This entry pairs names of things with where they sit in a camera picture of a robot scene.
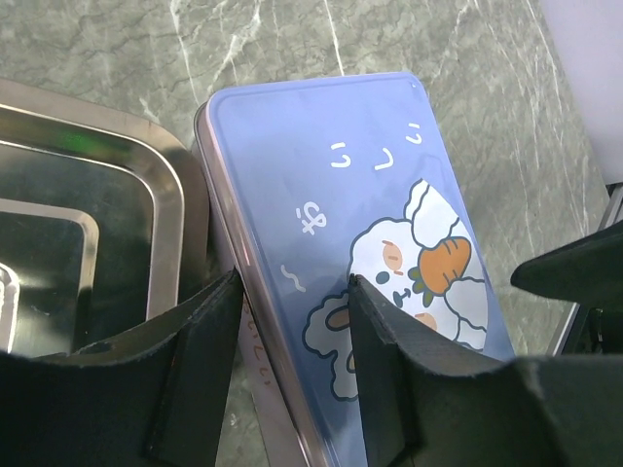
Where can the metal tin lid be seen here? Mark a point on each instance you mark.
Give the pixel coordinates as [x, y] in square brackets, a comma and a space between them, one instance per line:
[329, 177]

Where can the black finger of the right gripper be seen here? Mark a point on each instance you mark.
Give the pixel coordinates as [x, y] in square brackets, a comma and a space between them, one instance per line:
[587, 271]

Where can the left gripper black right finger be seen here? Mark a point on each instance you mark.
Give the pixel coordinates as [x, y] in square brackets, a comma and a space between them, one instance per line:
[428, 401]

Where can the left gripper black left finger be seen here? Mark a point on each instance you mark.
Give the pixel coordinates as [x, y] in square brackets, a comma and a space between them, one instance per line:
[154, 395]

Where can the steel serving tray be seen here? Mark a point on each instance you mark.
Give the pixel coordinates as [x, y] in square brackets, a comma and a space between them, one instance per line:
[104, 221]

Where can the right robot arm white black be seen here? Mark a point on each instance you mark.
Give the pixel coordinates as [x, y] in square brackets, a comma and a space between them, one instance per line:
[584, 329]

